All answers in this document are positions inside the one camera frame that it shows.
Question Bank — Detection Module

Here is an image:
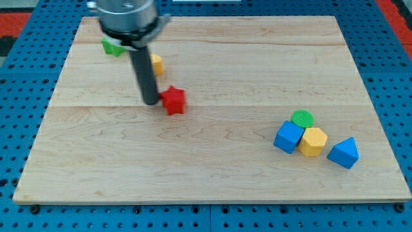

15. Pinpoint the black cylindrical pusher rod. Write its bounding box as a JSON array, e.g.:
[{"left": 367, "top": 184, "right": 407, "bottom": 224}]
[{"left": 129, "top": 46, "right": 160, "bottom": 106}]

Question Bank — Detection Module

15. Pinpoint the red star block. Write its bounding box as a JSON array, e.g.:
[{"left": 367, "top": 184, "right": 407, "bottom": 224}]
[{"left": 160, "top": 85, "right": 186, "bottom": 115}]

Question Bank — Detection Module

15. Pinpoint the blue cube block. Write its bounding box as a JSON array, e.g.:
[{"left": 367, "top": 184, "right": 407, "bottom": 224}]
[{"left": 273, "top": 121, "right": 304, "bottom": 154}]

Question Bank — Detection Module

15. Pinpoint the green star block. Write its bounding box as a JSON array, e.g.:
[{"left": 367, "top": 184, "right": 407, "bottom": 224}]
[{"left": 101, "top": 38, "right": 127, "bottom": 57}]

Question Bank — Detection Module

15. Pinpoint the yellow cylinder block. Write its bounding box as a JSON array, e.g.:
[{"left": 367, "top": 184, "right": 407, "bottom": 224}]
[{"left": 150, "top": 54, "right": 165, "bottom": 75}]

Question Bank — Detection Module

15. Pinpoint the wooden board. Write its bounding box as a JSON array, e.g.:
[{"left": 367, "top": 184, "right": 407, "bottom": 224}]
[{"left": 14, "top": 16, "right": 411, "bottom": 205}]

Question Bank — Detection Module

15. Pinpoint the green round block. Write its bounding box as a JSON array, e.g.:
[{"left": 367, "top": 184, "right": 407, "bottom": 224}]
[{"left": 290, "top": 110, "right": 315, "bottom": 129}]

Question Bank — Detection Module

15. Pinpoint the yellow hexagon block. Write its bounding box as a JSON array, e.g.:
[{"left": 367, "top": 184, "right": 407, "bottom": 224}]
[{"left": 297, "top": 128, "right": 328, "bottom": 157}]

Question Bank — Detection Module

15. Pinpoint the blue triangle block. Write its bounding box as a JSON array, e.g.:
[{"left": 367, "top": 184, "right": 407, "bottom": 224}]
[{"left": 326, "top": 137, "right": 359, "bottom": 169}]

